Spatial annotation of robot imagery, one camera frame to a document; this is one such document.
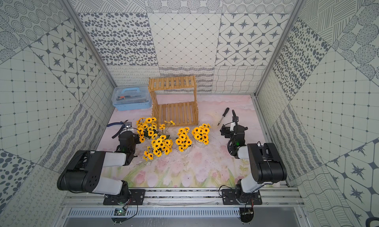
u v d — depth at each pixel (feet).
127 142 2.35
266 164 1.51
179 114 3.52
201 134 2.62
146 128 2.76
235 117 2.38
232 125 2.72
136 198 2.41
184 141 2.54
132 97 3.59
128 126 2.62
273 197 2.51
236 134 2.35
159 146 2.48
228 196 2.40
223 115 3.52
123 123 3.36
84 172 1.47
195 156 2.91
